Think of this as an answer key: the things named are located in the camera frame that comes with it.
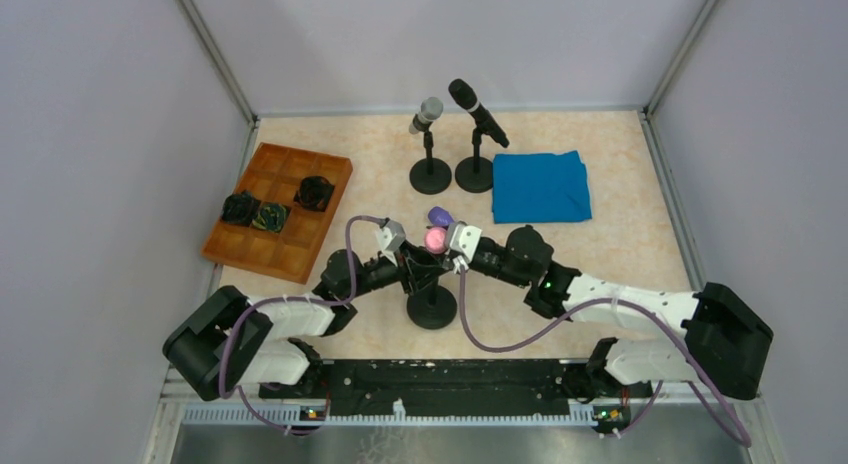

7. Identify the purple microphone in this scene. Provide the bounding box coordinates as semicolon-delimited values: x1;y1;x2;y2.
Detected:
427;206;455;228

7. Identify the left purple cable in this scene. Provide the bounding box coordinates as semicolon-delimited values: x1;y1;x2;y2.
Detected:
218;215;389;437

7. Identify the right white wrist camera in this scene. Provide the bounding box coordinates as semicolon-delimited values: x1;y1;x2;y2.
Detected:
446;221;482;274

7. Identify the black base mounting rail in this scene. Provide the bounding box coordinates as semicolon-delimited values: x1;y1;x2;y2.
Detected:
259;359;623;417

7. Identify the black bundle upper tray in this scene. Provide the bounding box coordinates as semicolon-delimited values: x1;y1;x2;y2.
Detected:
293;175;335;212

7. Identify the brown wooden compartment tray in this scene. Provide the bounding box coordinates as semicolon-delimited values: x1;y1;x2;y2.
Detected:
201;143;353;284

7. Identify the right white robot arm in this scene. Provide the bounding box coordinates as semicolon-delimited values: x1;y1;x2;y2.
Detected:
443;222;774;400

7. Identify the green black bundle in tray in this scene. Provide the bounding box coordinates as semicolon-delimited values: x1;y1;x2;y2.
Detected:
251;202;291;234

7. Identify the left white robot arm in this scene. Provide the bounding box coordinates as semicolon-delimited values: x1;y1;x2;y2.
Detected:
162;242;456;401

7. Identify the pink microphone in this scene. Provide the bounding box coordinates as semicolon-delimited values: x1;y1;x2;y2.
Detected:
424;226;448;254

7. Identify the black microphone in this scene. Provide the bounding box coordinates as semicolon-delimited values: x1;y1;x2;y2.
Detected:
448;78;510;148

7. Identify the silver grey microphone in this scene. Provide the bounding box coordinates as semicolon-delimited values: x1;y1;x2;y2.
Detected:
408;97;444;135

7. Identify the black mic stand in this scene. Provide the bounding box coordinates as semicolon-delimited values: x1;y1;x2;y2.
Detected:
409;131;453;195
406;277;458;330
454;127;493;193

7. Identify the blue folded cloth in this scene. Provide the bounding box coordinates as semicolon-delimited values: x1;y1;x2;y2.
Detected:
492;150;593;224

